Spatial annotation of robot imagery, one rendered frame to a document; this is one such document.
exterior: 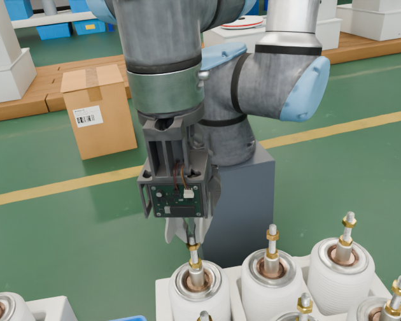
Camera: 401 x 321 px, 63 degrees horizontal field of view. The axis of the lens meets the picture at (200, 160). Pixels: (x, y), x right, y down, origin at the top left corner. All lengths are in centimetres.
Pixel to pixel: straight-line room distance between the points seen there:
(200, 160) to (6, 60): 194
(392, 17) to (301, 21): 221
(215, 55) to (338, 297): 45
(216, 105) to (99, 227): 60
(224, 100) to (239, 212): 27
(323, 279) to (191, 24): 43
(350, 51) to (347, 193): 153
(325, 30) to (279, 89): 192
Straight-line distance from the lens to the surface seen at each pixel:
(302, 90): 57
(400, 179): 128
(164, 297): 63
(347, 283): 57
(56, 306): 68
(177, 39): 30
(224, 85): 63
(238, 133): 69
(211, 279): 54
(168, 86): 31
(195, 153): 38
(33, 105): 212
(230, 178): 70
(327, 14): 255
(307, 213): 105
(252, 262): 56
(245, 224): 79
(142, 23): 30
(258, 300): 55
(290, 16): 60
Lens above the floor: 68
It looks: 31 degrees down
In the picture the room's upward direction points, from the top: 6 degrees counter-clockwise
